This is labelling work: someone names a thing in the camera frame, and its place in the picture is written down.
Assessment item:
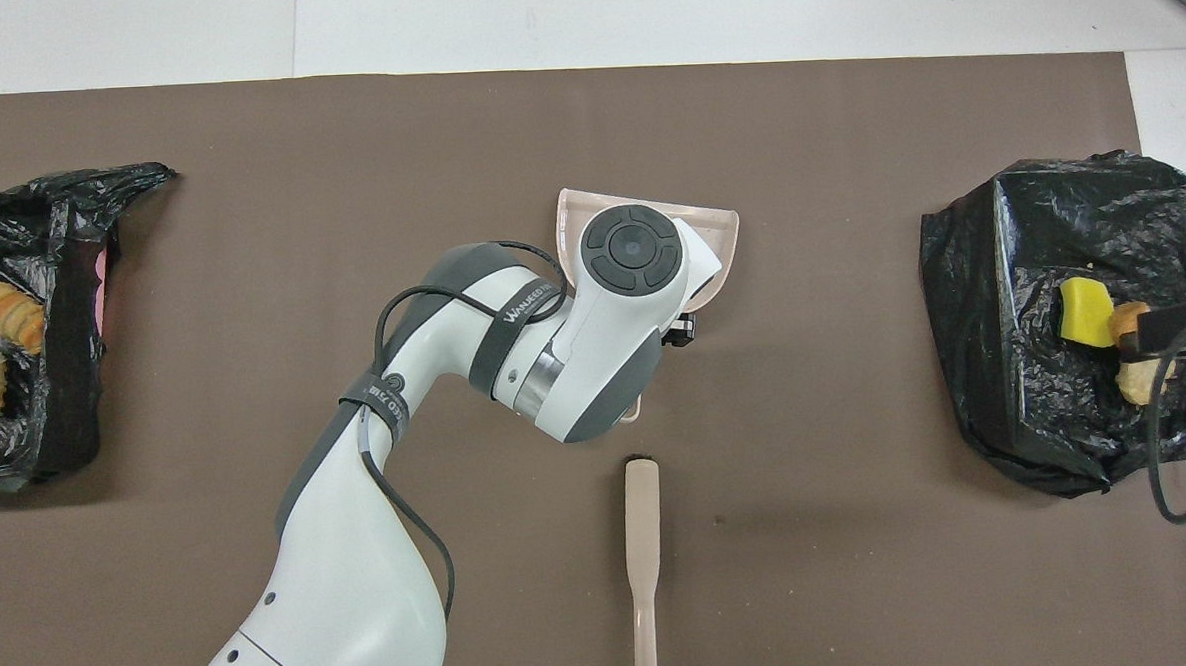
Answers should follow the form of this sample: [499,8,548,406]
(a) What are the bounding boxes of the brown bread-like lump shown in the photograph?
[1107,300,1155,349]

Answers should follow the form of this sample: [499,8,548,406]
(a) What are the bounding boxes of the beige plastic dustpan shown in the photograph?
[556,178,750,427]

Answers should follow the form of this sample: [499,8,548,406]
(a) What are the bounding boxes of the yellow sponge chunk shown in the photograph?
[1058,275,1118,351]

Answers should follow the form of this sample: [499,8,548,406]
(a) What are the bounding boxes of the beige hand brush black bristles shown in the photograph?
[621,455,669,666]

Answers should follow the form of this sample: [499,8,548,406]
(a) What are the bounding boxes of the orange striped foam chunk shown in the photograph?
[0,280,48,358]

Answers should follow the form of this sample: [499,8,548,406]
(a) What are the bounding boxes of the black bagged bin pink side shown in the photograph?
[0,159,192,495]

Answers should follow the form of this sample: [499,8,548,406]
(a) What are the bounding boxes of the brown paper table mat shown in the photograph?
[0,39,1186,666]

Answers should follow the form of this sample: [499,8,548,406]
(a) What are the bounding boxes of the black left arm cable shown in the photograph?
[349,236,586,626]

